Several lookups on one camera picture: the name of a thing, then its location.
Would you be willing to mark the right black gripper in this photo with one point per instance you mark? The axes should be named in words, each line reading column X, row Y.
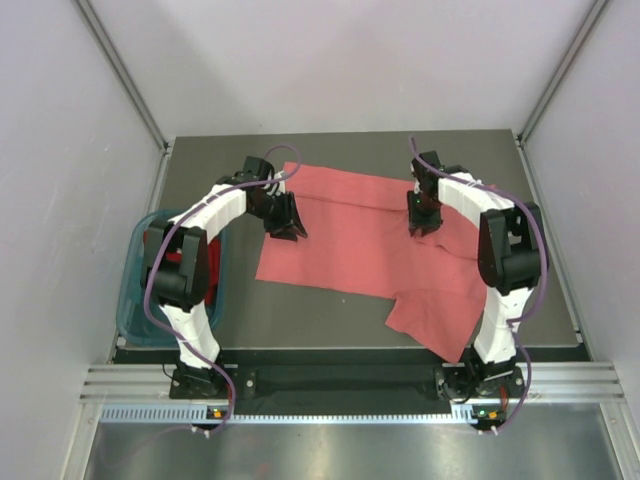
column 427, row 225

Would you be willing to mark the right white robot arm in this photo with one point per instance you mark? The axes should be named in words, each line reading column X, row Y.
column 512, row 259

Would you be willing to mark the dark red t shirt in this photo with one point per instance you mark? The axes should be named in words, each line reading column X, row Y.
column 215, row 270

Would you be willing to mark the teal plastic basket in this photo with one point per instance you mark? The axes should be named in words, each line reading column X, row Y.
column 131, row 321

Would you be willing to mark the slotted cable duct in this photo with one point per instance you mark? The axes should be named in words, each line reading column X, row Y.
column 201, row 414

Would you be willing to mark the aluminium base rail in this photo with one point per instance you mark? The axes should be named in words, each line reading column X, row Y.
column 552, row 382

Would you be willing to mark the right aluminium frame post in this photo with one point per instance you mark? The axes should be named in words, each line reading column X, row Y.
column 578, row 41

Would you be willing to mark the left aluminium frame post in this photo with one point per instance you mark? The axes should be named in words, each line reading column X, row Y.
column 98, row 31

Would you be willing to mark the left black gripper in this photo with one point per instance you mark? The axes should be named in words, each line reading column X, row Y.
column 288, row 216

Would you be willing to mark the pink t shirt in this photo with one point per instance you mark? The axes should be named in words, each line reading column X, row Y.
column 359, row 242

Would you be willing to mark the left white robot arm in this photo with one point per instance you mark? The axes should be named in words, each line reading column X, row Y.
column 176, row 267

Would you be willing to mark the aluminium frame post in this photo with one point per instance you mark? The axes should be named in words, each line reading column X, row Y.
column 578, row 41
column 98, row 31

